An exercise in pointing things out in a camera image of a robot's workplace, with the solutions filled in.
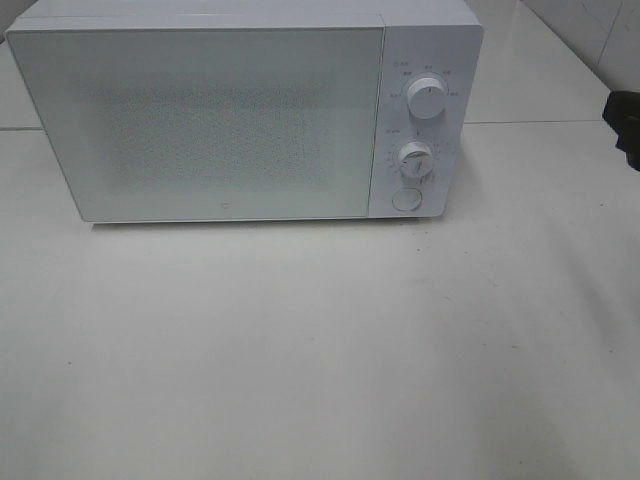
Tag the round door release button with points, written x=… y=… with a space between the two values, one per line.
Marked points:
x=407 y=199

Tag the white timer knob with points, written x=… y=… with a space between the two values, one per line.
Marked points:
x=415 y=160

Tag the white microwave door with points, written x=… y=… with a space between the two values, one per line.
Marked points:
x=203 y=125

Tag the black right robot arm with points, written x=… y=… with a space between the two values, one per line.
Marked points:
x=622 y=114

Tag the white upper power knob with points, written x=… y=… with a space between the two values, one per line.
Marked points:
x=426 y=96

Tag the white microwave oven body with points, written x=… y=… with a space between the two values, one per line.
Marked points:
x=418 y=38

